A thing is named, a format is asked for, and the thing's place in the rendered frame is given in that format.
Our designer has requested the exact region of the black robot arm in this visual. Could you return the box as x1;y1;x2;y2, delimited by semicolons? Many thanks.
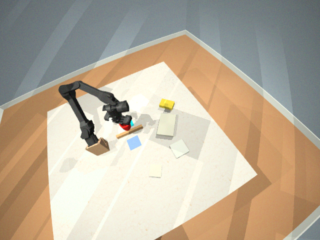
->
58;80;130;147

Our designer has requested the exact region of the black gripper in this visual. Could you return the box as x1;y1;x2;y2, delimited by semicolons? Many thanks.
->
103;112;132;125

